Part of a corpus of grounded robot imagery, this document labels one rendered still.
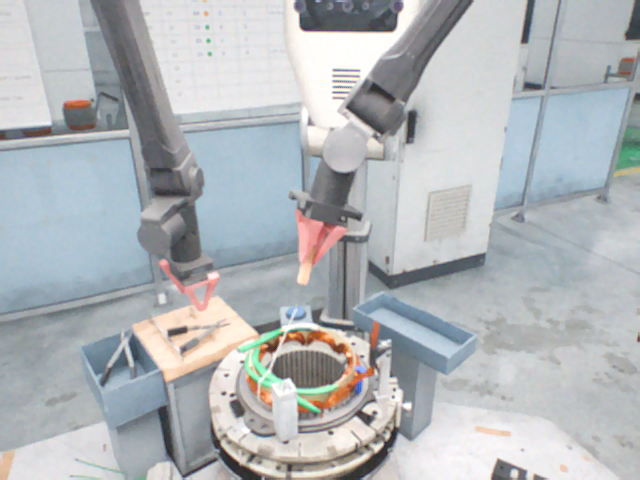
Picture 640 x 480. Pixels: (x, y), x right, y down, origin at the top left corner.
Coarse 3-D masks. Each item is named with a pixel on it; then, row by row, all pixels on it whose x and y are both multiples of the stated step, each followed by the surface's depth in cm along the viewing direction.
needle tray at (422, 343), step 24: (360, 312) 112; (384, 312) 119; (408, 312) 116; (384, 336) 109; (408, 336) 104; (432, 336) 111; (456, 336) 108; (408, 360) 108; (432, 360) 101; (456, 360) 101; (408, 384) 110; (432, 384) 114; (432, 408) 119; (408, 432) 115
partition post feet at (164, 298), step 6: (606, 198) 468; (516, 216) 436; (522, 216) 431; (522, 222) 428; (300, 264) 358; (312, 270) 352; (162, 294) 313; (168, 294) 322; (156, 300) 316; (162, 300) 312; (168, 300) 314; (156, 306) 310
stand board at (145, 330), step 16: (208, 304) 115; (224, 304) 115; (160, 320) 109; (176, 320) 109; (192, 320) 109; (208, 320) 109; (240, 320) 109; (144, 336) 104; (160, 336) 104; (176, 336) 104; (192, 336) 104; (208, 336) 104; (224, 336) 104; (240, 336) 104; (256, 336) 105; (160, 352) 99; (192, 352) 99; (208, 352) 99; (224, 352) 101; (176, 368) 95; (192, 368) 98
